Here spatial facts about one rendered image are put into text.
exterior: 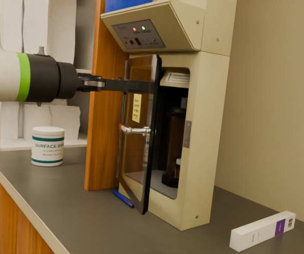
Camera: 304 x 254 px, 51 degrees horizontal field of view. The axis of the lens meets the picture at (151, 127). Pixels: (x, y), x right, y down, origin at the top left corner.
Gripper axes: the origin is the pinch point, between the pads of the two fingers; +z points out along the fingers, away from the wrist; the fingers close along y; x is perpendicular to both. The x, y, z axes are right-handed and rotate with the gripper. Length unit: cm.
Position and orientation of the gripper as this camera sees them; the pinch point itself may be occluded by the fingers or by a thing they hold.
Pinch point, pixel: (135, 86)
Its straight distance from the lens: 77.5
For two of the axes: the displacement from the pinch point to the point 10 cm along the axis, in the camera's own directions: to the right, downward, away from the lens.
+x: -0.9, 9.9, 1.4
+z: 7.9, -0.1, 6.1
